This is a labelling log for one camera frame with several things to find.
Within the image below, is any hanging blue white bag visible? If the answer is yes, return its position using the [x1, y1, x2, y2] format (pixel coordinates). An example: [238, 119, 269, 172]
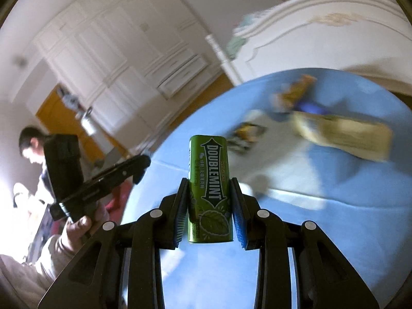
[61, 92, 79, 110]

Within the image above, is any white wooden bed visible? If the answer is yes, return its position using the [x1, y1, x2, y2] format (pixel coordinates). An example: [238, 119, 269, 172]
[206, 0, 412, 94]

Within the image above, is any olive snack packet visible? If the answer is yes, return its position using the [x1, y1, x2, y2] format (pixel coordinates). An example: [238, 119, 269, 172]
[291, 111, 395, 163]

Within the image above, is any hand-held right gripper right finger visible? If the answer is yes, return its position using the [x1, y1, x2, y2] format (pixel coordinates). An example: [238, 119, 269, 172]
[229, 178, 379, 309]

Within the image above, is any gold snack wrapper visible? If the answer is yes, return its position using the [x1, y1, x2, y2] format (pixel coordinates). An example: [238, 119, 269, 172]
[273, 74, 317, 110]

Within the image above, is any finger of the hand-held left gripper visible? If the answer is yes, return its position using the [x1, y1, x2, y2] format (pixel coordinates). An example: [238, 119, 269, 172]
[87, 154, 152, 198]

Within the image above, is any person's left forearm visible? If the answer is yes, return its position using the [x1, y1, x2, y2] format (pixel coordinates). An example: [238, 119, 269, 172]
[0, 232, 84, 309]

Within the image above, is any white stick vacuum cleaner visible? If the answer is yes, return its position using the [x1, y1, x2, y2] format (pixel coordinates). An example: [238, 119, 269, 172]
[77, 106, 99, 136]

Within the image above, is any orange wooden door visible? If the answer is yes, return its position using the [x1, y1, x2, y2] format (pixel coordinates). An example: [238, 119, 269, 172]
[35, 85, 126, 155]

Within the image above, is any blue plastic wrapper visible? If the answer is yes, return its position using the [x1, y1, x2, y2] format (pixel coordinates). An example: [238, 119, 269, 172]
[296, 100, 327, 116]

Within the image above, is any yellow black snack wrapper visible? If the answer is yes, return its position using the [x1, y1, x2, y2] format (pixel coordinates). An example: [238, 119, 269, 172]
[230, 122, 268, 152]

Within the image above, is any person's left hand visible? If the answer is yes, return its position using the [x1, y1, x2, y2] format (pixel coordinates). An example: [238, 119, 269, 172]
[63, 200, 110, 255]

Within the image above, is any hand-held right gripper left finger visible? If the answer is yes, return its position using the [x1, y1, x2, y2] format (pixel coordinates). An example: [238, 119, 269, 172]
[38, 178, 190, 309]

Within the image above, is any white wardrobe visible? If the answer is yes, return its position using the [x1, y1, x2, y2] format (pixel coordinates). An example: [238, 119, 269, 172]
[19, 0, 222, 142]

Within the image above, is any green blanket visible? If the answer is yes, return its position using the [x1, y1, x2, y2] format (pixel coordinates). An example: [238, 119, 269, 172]
[225, 13, 258, 60]

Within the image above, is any green gum bottle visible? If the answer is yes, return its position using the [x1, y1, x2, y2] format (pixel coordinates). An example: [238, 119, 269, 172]
[187, 134, 234, 243]

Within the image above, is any red cloth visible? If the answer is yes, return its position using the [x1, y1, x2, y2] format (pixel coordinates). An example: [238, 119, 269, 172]
[106, 180, 133, 213]

